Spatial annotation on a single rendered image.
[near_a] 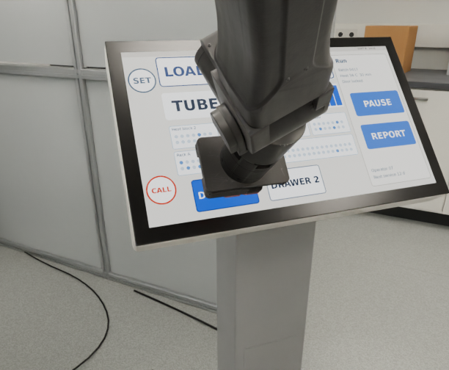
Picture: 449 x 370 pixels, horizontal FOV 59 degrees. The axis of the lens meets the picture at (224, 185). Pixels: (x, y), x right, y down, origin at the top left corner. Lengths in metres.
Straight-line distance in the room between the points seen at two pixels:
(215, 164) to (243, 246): 0.29
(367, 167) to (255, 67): 0.48
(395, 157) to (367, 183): 0.08
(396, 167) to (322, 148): 0.13
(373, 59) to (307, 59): 0.57
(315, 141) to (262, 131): 0.37
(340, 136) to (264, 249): 0.24
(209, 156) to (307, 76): 0.23
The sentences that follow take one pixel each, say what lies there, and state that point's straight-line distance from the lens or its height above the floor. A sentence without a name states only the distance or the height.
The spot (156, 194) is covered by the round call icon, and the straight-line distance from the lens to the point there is 0.54.
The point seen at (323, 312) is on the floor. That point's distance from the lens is 1.94.
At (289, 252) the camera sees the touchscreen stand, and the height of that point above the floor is 0.83.
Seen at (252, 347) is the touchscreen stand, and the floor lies 0.62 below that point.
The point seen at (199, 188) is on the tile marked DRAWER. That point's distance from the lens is 0.55.
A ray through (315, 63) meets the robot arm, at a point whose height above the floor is 1.21.
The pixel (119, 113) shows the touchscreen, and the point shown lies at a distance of 0.58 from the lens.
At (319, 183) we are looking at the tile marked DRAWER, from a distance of 0.62.
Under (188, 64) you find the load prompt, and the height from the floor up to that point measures 1.16.
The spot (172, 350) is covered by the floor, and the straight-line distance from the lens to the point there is 1.74.
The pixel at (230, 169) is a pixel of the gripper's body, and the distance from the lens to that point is 0.43.
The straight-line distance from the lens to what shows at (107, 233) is 2.03.
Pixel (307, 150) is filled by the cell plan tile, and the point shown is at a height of 1.04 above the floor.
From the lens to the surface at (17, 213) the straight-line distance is 2.46.
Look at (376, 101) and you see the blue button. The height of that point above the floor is 1.10.
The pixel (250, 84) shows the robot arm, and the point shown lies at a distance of 0.23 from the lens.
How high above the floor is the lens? 1.23
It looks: 23 degrees down
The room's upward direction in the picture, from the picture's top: straight up
